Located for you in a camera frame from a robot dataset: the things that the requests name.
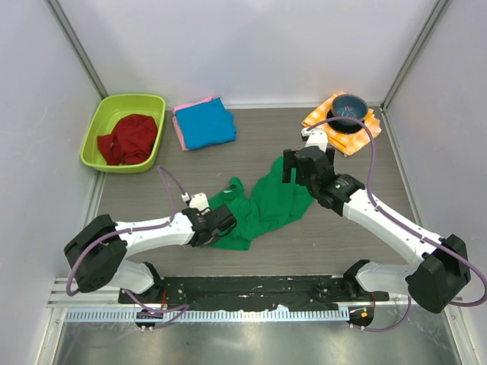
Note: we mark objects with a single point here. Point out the red t shirt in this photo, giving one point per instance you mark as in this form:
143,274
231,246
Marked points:
130,142

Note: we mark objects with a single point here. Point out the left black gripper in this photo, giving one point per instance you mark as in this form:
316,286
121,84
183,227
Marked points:
215,237

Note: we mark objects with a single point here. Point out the orange checkered cloth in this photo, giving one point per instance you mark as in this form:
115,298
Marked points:
348,144

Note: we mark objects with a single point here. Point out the lime green plastic basin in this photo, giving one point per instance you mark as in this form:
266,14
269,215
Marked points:
107,115

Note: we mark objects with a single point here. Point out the perforated metal rail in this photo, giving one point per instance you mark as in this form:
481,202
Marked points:
132,314

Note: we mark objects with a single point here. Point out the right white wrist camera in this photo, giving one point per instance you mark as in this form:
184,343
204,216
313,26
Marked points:
315,138

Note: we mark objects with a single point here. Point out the pink t shirt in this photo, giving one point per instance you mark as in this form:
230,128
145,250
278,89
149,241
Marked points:
176,124

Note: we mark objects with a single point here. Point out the blue t shirt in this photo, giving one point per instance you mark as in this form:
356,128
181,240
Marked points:
207,124

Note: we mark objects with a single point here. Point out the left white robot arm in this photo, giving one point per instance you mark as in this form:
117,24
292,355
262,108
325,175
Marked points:
99,255

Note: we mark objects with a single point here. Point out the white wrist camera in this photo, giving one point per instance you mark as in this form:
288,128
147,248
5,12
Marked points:
198,201
315,138

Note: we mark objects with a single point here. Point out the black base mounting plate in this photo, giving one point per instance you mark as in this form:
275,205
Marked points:
258,293

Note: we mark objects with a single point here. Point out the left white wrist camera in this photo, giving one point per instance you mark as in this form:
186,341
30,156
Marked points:
198,201

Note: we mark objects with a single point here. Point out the dark blue ceramic bowl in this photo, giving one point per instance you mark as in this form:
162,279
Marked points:
344,100

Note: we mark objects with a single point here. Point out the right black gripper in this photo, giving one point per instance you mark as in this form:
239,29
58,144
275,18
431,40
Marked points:
290,161

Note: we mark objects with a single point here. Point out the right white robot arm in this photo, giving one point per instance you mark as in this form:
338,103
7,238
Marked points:
435,269

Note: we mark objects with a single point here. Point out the black saucer plate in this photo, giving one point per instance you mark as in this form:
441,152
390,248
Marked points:
346,127

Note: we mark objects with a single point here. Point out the green t shirt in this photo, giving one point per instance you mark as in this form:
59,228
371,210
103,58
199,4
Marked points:
271,205

